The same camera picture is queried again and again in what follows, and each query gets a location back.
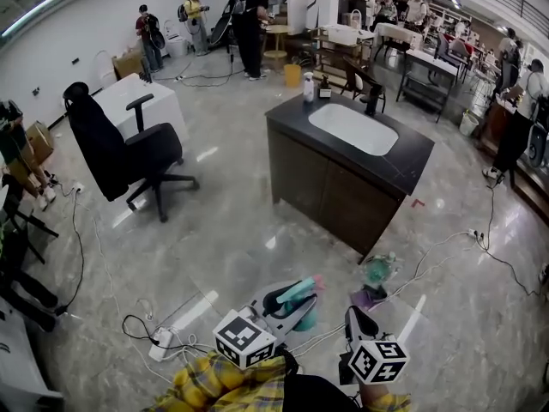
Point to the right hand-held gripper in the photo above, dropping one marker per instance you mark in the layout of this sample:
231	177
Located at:
377	361

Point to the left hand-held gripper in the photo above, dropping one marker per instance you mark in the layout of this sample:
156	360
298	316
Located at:
244	337

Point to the teal spray bottle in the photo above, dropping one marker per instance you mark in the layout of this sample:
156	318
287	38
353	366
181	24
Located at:
309	321

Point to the person's right forearm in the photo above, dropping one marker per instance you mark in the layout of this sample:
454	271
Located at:
377	399

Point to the person's left forearm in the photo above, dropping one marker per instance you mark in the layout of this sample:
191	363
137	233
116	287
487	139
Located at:
210	380

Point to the white spray bottle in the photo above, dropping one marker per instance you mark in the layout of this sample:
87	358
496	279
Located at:
308	89

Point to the purple cloth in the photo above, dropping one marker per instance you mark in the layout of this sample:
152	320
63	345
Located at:
369	296

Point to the person's black-clothed body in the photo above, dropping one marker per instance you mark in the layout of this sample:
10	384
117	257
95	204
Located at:
317	395

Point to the dark wooden sink cabinet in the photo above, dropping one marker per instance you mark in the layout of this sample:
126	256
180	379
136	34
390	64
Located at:
334	187

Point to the small white power strip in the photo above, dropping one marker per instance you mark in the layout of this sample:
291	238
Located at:
476	233

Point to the white sink basin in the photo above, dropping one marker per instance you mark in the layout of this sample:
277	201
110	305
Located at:
354	129

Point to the black office chair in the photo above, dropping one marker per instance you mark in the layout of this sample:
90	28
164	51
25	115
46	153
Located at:
128	153

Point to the brown soap dispenser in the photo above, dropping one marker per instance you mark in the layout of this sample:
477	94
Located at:
324	87

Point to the black faucet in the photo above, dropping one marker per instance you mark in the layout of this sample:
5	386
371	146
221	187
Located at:
372	99

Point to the white waste bucket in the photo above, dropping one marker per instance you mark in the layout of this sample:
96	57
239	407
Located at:
468	123

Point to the yellow bucket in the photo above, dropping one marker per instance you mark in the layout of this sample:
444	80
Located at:
292	75

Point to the dark wooden chair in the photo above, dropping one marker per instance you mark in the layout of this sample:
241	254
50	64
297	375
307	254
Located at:
362	80

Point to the round wooden side table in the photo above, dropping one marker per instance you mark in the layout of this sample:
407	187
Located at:
276	41

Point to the white cabinet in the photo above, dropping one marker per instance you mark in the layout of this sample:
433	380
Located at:
21	367

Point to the white storage box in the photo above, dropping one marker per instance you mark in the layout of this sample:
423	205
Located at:
345	34

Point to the black folding stool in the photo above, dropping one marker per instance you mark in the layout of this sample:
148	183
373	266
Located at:
17	217

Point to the white toilet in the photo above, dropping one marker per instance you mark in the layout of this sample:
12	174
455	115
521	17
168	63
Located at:
176	43

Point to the cardboard box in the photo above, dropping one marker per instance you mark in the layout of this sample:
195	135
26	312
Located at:
40	142
128	64

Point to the black folded reflector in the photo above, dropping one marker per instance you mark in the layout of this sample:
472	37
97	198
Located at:
223	24

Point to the white clothed table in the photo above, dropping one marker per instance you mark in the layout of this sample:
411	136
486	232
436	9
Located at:
396	32

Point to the ceiling light strip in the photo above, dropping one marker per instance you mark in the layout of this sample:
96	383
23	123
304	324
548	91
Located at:
32	13

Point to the white table black frame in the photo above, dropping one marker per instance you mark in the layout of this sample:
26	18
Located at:
431	64

